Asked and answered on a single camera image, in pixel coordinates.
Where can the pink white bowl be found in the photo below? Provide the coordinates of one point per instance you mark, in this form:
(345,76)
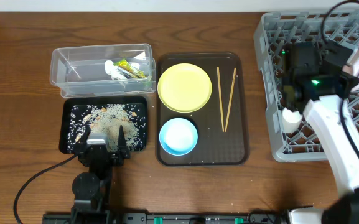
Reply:
(352,66)

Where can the wooden chopstick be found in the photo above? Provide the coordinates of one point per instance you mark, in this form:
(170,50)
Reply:
(220,98)
(230,98)

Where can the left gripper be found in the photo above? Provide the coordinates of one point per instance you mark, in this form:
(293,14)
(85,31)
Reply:
(101,156)

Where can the green snack wrapper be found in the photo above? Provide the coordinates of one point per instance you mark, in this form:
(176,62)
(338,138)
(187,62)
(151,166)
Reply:
(128,69)

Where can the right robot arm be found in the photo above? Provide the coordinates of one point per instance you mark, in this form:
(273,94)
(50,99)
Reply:
(317,86)

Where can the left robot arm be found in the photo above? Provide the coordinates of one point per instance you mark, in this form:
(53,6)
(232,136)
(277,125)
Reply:
(91,189)

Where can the grey dishwasher rack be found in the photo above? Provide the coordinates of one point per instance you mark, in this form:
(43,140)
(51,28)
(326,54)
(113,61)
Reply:
(274,31)

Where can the black waste tray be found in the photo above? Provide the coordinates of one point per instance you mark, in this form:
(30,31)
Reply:
(94,101)

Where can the white paper cup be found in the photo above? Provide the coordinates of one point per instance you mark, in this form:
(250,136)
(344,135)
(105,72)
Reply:
(291,120)

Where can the dark brown serving tray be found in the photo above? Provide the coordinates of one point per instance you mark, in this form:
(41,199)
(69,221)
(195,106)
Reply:
(214,147)

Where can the clear plastic bin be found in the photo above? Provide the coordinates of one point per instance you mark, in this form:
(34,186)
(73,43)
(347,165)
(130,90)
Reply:
(80,71)

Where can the yellow plate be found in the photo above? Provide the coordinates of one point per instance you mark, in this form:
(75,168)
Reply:
(184,88)

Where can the white tissue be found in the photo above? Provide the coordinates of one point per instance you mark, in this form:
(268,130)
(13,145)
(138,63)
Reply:
(113,71)

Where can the light blue bowl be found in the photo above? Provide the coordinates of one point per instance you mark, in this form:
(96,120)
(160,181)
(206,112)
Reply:
(178,136)

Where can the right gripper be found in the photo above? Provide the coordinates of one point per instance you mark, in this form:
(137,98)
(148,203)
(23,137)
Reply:
(291,101)

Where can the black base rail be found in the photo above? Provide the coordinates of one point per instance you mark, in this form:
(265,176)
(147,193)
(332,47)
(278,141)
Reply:
(142,218)

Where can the rice and food scraps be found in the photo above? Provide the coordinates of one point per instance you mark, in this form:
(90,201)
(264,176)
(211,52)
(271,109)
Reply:
(107,119)

